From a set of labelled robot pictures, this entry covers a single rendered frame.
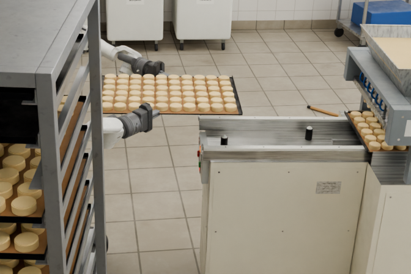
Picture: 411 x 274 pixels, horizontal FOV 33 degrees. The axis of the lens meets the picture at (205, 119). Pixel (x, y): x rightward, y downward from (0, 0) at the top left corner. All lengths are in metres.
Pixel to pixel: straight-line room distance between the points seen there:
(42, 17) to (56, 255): 0.52
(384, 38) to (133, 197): 1.85
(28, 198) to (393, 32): 2.26
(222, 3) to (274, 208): 3.61
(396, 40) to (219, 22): 3.41
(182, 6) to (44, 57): 5.14
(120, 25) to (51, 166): 5.13
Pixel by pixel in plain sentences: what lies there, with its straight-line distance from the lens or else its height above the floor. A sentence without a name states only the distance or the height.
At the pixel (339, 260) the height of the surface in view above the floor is 0.31.
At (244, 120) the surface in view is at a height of 0.89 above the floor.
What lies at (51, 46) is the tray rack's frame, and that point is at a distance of 1.40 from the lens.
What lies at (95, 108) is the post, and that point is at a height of 1.47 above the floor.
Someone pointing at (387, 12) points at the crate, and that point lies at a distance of 6.98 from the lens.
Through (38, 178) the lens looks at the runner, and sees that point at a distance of 1.41.
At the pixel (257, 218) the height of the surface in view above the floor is 0.55.
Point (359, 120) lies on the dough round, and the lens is 3.28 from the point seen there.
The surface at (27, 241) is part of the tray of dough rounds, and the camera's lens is 1.51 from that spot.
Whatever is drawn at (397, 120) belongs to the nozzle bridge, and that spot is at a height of 1.13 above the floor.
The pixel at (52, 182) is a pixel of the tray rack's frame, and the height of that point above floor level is 1.59.
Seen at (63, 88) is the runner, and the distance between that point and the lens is 1.55.
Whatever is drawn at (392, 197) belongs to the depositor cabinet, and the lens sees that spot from 3.00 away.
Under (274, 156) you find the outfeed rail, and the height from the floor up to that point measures 0.86.
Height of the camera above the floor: 2.29
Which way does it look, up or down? 26 degrees down
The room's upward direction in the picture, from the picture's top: 3 degrees clockwise
